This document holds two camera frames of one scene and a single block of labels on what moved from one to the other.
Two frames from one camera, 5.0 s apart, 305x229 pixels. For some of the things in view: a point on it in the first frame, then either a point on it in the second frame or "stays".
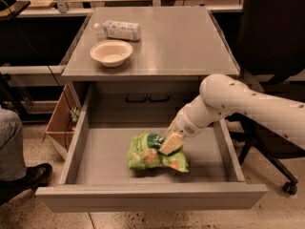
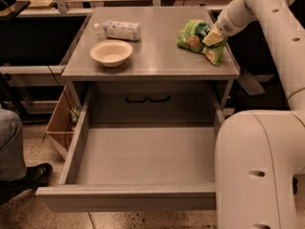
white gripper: x=183 y=125 → x=224 y=26
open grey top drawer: x=98 y=176 stays
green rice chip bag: x=145 y=154 → x=191 y=35
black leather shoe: x=35 y=176 stays
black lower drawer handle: x=152 y=101 stays
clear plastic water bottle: x=119 y=30 stays
